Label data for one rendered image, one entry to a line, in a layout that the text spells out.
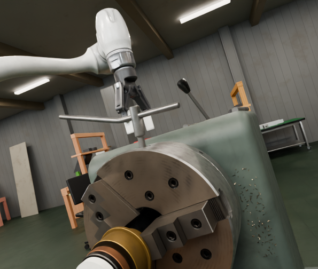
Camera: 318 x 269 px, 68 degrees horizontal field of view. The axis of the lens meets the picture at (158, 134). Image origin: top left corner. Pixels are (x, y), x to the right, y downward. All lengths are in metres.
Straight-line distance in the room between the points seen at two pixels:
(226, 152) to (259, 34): 7.65
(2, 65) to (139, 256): 0.64
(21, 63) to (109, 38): 0.27
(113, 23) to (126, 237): 0.66
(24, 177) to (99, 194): 10.11
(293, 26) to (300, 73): 1.37
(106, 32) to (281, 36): 7.55
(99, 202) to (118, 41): 0.53
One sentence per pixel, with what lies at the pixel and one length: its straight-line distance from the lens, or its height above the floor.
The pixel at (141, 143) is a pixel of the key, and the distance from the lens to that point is 0.48.
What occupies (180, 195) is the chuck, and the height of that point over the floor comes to 1.14.
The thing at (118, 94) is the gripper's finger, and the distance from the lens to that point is 0.74.
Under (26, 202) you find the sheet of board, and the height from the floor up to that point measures 0.52.
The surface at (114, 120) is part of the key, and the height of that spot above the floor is 1.31.
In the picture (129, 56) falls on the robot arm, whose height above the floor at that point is 1.53.
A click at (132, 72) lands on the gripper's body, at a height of 1.48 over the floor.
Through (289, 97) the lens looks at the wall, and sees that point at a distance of 7.90.
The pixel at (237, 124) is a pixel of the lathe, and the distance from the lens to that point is 0.55.
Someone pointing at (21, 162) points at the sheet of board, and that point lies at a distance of 10.64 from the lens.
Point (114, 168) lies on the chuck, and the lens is 0.48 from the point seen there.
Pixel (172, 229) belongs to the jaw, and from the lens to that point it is 0.39.
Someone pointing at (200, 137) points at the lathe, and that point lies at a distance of 0.56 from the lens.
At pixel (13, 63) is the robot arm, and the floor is 1.57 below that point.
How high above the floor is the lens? 1.24
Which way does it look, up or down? 2 degrees up
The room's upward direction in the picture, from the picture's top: 17 degrees counter-clockwise
